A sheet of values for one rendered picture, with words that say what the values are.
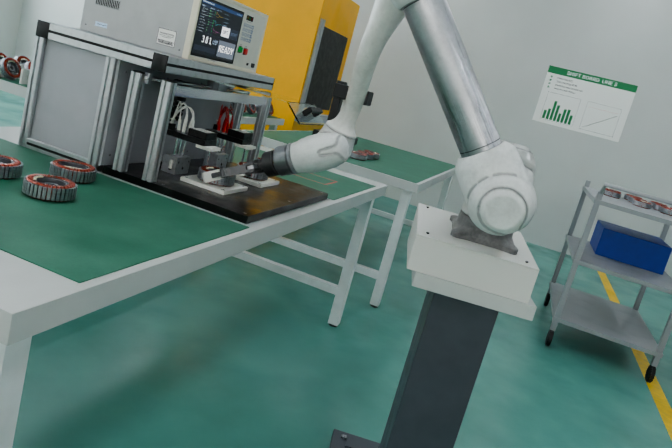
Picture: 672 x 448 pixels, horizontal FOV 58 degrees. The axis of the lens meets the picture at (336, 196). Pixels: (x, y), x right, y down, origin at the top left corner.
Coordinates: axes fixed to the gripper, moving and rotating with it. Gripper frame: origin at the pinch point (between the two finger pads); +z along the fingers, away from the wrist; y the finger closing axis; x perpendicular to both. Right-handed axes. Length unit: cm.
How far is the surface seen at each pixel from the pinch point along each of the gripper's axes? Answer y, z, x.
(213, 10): -0.3, -10.3, 47.5
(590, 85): 532, -152, 32
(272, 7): 347, 108, 153
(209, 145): -0.5, 0.4, 9.4
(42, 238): -73, -3, -8
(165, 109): -20.4, -0.3, 19.5
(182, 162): -0.7, 10.7, 6.3
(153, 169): -20.2, 7.6, 4.6
